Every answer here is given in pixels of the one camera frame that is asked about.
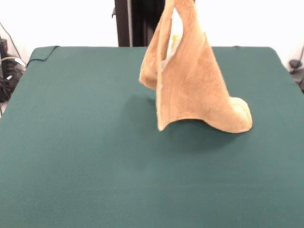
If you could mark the tan terry towel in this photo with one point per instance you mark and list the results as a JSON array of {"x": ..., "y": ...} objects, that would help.
[{"x": 197, "y": 90}]

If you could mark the dark green table cloth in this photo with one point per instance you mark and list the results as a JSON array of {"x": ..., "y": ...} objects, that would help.
[{"x": 95, "y": 154}]

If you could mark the black pedestal column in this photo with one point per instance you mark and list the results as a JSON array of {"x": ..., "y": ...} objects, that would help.
[{"x": 140, "y": 23}]

